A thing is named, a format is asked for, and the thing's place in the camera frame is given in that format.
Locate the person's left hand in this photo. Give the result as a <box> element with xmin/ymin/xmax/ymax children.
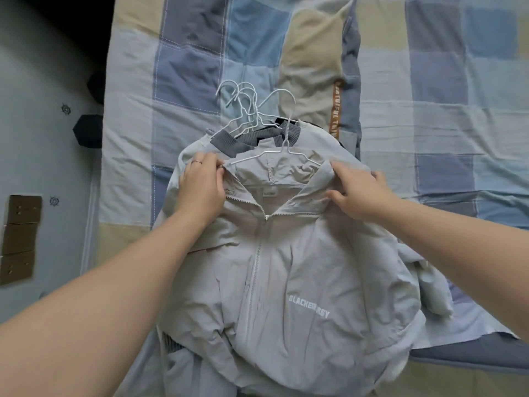
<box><xmin>174</xmin><ymin>152</ymin><xmax>227</xmax><ymax>230</ymax></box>

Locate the person's right hand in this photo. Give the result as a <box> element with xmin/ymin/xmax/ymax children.
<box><xmin>326</xmin><ymin>161</ymin><xmax>400</xmax><ymax>233</ymax></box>

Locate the light grey zip jacket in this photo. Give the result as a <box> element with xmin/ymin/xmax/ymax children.
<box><xmin>155</xmin><ymin>155</ymin><xmax>427</xmax><ymax>397</ymax></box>

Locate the person's left forearm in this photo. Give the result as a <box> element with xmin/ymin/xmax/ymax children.
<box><xmin>0</xmin><ymin>207</ymin><xmax>220</xmax><ymax>397</ymax></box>

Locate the person's right forearm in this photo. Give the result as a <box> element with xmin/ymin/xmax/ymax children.
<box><xmin>364</xmin><ymin>193</ymin><xmax>529</xmax><ymax>315</ymax></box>

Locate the grey jacket with ribbed collar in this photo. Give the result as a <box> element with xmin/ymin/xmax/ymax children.
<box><xmin>157</xmin><ymin>121</ymin><xmax>344</xmax><ymax>397</ymax></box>

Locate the black garment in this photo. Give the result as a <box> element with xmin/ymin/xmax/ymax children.
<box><xmin>255</xmin><ymin>115</ymin><xmax>291</xmax><ymax>147</ymax></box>

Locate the blue patchwork quilt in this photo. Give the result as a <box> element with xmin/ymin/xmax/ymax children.
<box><xmin>97</xmin><ymin>0</ymin><xmax>529</xmax><ymax>341</ymax></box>

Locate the checked pillow with orange label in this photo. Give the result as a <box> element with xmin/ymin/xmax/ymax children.
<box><xmin>276</xmin><ymin>0</ymin><xmax>363</xmax><ymax>158</ymax></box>

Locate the grey-blue bed sheet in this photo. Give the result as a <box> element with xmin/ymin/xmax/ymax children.
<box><xmin>408</xmin><ymin>330</ymin><xmax>529</xmax><ymax>375</ymax></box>

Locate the white wire hanger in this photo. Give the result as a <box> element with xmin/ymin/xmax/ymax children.
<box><xmin>236</xmin><ymin>88</ymin><xmax>286</xmax><ymax>135</ymax></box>
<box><xmin>224</xmin><ymin>84</ymin><xmax>265</xmax><ymax>139</ymax></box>
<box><xmin>215</xmin><ymin>80</ymin><xmax>249</xmax><ymax>139</ymax></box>
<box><xmin>228</xmin><ymin>88</ymin><xmax>330</xmax><ymax>168</ymax></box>

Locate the black hexagonal wall pad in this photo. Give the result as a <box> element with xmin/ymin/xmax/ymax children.
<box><xmin>86</xmin><ymin>70</ymin><xmax>107</xmax><ymax>106</ymax></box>
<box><xmin>73</xmin><ymin>114</ymin><xmax>104</xmax><ymax>149</ymax></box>

